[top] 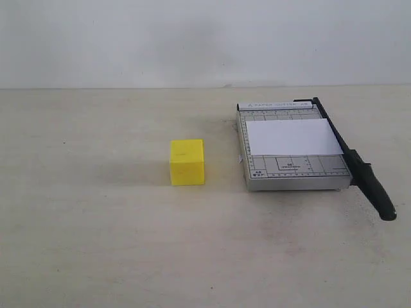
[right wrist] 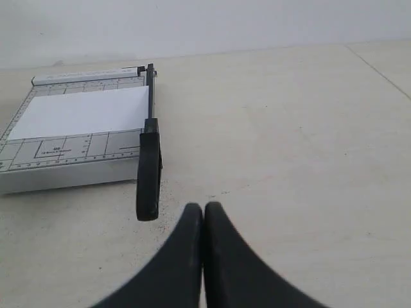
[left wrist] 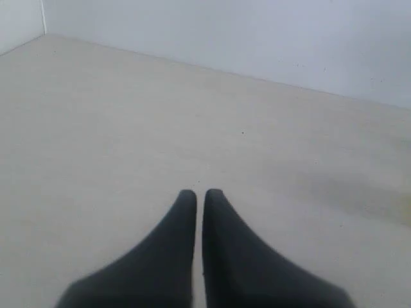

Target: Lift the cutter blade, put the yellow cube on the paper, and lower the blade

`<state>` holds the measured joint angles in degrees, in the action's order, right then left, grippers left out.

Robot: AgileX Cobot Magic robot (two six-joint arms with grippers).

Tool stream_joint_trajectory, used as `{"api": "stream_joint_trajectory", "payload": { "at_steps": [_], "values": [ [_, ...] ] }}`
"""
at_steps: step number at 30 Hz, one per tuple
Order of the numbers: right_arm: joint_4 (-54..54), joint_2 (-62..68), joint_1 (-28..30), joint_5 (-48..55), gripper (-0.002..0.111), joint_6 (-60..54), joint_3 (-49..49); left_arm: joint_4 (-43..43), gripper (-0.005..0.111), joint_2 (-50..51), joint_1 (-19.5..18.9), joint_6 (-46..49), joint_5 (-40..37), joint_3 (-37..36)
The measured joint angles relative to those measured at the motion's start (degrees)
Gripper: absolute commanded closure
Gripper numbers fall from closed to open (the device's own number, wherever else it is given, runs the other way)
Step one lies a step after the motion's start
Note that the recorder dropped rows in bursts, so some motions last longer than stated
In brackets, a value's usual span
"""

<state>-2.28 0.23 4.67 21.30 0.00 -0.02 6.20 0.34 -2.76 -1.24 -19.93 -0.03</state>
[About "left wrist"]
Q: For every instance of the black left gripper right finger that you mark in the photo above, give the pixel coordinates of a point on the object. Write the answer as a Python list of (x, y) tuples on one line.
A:
[(241, 270)]

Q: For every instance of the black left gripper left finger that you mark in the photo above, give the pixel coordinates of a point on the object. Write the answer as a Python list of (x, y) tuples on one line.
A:
[(155, 273)]

